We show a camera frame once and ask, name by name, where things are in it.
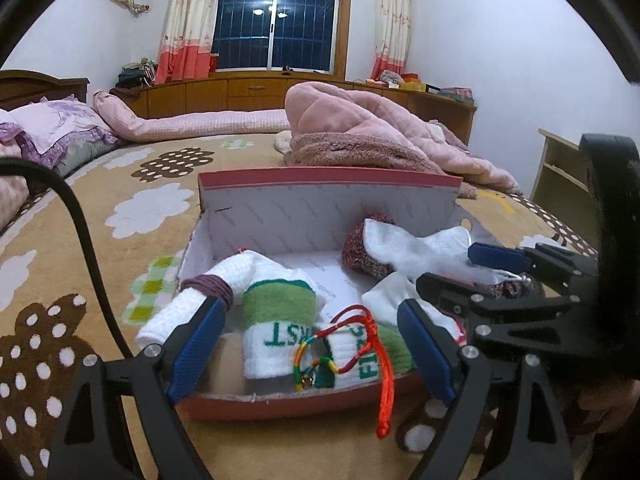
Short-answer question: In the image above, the pink checkered cartoon pillow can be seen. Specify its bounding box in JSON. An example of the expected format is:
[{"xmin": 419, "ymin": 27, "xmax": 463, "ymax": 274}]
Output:
[{"xmin": 0, "ymin": 122, "xmax": 32, "ymax": 232}]

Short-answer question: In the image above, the pile of dark clothes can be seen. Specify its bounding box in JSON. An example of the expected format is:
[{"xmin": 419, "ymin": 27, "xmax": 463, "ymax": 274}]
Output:
[{"xmin": 116, "ymin": 57, "xmax": 159, "ymax": 89}]

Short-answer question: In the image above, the green and white sock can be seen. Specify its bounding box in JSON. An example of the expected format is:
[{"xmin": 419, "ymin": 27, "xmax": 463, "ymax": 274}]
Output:
[
  {"xmin": 242, "ymin": 270, "xmax": 327, "ymax": 382},
  {"xmin": 324, "ymin": 320, "xmax": 417, "ymax": 392}
]

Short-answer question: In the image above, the dark window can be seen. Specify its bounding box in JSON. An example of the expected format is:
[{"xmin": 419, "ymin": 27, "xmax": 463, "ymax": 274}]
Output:
[{"xmin": 212, "ymin": 0, "xmax": 352, "ymax": 74}]

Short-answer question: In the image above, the purple frilled pillow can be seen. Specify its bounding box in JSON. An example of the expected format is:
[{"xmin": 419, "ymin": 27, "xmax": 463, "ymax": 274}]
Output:
[{"xmin": 9, "ymin": 99, "xmax": 122, "ymax": 177}]

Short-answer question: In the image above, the red cord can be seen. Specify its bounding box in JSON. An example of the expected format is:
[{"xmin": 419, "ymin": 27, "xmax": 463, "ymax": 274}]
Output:
[{"xmin": 327, "ymin": 304, "xmax": 397, "ymax": 439}]

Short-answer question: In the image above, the black cable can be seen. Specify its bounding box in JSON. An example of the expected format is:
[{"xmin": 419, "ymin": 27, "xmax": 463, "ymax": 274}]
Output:
[{"xmin": 0, "ymin": 157, "xmax": 134, "ymax": 362}]

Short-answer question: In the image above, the red cardboard shoe box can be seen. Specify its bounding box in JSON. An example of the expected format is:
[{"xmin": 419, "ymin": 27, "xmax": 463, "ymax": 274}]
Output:
[{"xmin": 177, "ymin": 170, "xmax": 464, "ymax": 423}]

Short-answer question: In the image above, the clutter of small bags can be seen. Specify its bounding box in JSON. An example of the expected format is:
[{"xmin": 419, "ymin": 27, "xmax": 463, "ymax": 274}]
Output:
[{"xmin": 366, "ymin": 69, "xmax": 422, "ymax": 91}]

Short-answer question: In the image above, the pink checkered rolled quilt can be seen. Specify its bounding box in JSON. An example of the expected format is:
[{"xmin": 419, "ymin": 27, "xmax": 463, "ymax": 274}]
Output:
[{"xmin": 92, "ymin": 91, "xmax": 292, "ymax": 144}]

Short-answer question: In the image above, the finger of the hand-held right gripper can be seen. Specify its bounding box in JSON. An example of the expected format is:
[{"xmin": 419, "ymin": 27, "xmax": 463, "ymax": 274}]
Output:
[
  {"xmin": 467, "ymin": 242, "xmax": 599, "ymax": 287},
  {"xmin": 415, "ymin": 272, "xmax": 599, "ymax": 377}
]

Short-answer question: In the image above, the long wooden cabinet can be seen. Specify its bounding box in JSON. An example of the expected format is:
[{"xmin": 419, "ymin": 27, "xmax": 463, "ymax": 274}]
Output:
[{"xmin": 122, "ymin": 71, "xmax": 477, "ymax": 147}]

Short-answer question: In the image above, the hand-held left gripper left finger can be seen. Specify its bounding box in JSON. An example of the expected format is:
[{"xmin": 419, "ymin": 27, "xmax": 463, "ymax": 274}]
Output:
[{"xmin": 47, "ymin": 296, "xmax": 227, "ymax": 480}]

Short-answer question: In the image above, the pink fleece robe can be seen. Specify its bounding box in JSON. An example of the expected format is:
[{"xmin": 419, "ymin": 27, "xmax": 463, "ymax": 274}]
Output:
[{"xmin": 284, "ymin": 81, "xmax": 522, "ymax": 197}]

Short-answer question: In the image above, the multicoloured braided bracelet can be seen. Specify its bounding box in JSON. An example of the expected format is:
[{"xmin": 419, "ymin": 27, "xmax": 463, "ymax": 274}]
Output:
[{"xmin": 294, "ymin": 332, "xmax": 346, "ymax": 392}]

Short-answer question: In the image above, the cream and red curtain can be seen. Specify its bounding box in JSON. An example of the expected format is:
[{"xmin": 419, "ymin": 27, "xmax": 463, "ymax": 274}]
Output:
[
  {"xmin": 371, "ymin": 0, "xmax": 414, "ymax": 82},
  {"xmin": 154, "ymin": 0, "xmax": 227, "ymax": 87}
]

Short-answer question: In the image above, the white sock bundle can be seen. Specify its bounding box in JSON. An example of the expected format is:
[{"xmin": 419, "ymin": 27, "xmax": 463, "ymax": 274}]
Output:
[{"xmin": 361, "ymin": 219, "xmax": 507, "ymax": 287}]

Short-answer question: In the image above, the white waffle towel purple band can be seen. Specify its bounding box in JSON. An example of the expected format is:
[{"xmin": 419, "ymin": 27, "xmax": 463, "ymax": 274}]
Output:
[{"xmin": 136, "ymin": 252, "xmax": 259, "ymax": 349}]

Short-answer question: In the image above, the wooden headboard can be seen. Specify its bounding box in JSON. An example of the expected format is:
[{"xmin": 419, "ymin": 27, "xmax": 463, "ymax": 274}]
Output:
[{"xmin": 0, "ymin": 70, "xmax": 91, "ymax": 112}]

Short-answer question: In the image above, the person's right hand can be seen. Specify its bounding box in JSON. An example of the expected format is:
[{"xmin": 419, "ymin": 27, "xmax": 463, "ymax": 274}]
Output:
[{"xmin": 575, "ymin": 380, "xmax": 640, "ymax": 434}]

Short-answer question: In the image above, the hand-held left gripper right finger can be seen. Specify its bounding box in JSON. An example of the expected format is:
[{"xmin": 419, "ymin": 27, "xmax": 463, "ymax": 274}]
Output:
[{"xmin": 397, "ymin": 298, "xmax": 573, "ymax": 480}]

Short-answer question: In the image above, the stack of flat boxes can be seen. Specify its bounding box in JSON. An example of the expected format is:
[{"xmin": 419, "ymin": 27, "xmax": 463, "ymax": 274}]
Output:
[{"xmin": 424, "ymin": 85, "xmax": 474, "ymax": 104}]

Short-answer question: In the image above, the tan flower printed blanket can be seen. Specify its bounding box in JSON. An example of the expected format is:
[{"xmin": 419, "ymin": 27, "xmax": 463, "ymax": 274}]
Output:
[{"xmin": 0, "ymin": 130, "xmax": 601, "ymax": 480}]

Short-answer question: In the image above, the light wooden shelf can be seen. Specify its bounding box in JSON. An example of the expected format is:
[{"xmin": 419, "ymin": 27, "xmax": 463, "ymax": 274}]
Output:
[{"xmin": 529, "ymin": 129, "xmax": 597, "ymax": 207}]

